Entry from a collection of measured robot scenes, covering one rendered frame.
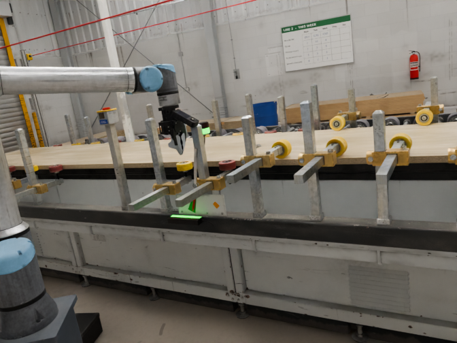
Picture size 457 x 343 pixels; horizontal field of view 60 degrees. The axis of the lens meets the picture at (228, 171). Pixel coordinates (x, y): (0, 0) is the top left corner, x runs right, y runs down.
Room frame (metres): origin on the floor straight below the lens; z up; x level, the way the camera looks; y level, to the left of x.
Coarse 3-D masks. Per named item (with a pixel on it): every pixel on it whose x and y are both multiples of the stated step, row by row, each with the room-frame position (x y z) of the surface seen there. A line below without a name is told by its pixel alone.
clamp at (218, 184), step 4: (212, 176) 1.72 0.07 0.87; (216, 176) 1.71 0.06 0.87; (220, 176) 1.69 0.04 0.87; (200, 180) 1.70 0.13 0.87; (204, 180) 1.69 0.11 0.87; (208, 180) 1.68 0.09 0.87; (212, 180) 1.66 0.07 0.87; (216, 180) 1.65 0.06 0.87; (220, 180) 1.66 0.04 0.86; (224, 180) 1.69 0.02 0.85; (200, 184) 1.70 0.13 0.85; (216, 184) 1.66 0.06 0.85; (220, 184) 1.65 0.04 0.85; (224, 184) 1.68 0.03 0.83; (216, 188) 1.66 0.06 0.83; (220, 188) 1.65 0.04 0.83
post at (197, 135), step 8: (192, 128) 1.70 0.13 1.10; (200, 128) 1.71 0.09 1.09; (192, 136) 1.71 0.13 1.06; (200, 136) 1.70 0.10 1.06; (200, 144) 1.69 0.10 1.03; (200, 152) 1.69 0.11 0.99; (200, 160) 1.70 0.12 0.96; (200, 168) 1.70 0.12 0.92; (200, 176) 1.70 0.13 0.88; (208, 176) 1.71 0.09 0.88; (208, 192) 1.69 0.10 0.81
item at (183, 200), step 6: (222, 174) 1.77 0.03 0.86; (198, 186) 1.62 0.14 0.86; (204, 186) 1.61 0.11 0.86; (210, 186) 1.65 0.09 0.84; (192, 192) 1.55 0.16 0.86; (198, 192) 1.56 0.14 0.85; (204, 192) 1.60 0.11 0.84; (180, 198) 1.48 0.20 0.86; (186, 198) 1.49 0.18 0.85; (192, 198) 1.53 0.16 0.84; (180, 204) 1.46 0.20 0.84; (186, 204) 1.49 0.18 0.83
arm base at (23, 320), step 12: (36, 300) 1.16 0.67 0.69; (48, 300) 1.20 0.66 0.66; (0, 312) 1.13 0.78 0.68; (12, 312) 1.12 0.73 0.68; (24, 312) 1.13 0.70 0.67; (36, 312) 1.15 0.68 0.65; (48, 312) 1.17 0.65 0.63; (0, 324) 1.12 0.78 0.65; (12, 324) 1.11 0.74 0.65; (24, 324) 1.11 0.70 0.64; (36, 324) 1.13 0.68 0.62; (48, 324) 1.15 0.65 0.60; (0, 336) 1.11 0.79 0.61; (12, 336) 1.10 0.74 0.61; (24, 336) 1.10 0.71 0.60
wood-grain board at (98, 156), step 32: (352, 128) 2.25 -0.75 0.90; (416, 128) 1.97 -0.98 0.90; (448, 128) 1.86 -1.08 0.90; (32, 160) 2.91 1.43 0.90; (64, 160) 2.67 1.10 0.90; (96, 160) 2.47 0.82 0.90; (128, 160) 2.30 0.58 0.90; (192, 160) 2.01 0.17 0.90; (224, 160) 1.89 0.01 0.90; (288, 160) 1.71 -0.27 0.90; (352, 160) 1.56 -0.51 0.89; (416, 160) 1.44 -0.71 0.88
